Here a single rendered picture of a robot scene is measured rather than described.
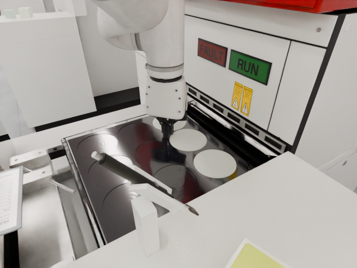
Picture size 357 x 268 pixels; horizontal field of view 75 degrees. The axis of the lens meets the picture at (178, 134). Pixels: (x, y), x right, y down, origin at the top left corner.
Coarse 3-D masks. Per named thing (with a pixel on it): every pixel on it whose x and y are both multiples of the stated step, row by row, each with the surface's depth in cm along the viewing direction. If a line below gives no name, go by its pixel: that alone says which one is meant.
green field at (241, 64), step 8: (232, 56) 55; (240, 56) 52; (232, 64) 55; (240, 64) 53; (248, 64) 51; (256, 64) 49; (264, 64) 48; (240, 72) 54; (248, 72) 52; (256, 72) 50; (264, 72) 48; (264, 80) 49
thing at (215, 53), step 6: (204, 42) 62; (198, 48) 65; (204, 48) 62; (210, 48) 60; (216, 48) 58; (222, 48) 57; (198, 54) 65; (204, 54) 63; (210, 54) 61; (216, 54) 59; (222, 54) 57; (216, 60) 60; (222, 60) 58
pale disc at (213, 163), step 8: (200, 152) 59; (208, 152) 59; (216, 152) 59; (224, 152) 59; (200, 160) 56; (208, 160) 56; (216, 160) 56; (224, 160) 56; (232, 160) 56; (200, 168) 54; (208, 168) 54; (216, 168) 54; (224, 168) 54; (232, 168) 54; (208, 176) 52; (216, 176) 52; (224, 176) 52
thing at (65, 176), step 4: (76, 164) 62; (60, 168) 61; (64, 172) 60; (68, 172) 61; (56, 176) 60; (60, 176) 60; (64, 176) 61; (68, 176) 61; (72, 176) 62; (60, 180) 61; (64, 180) 61
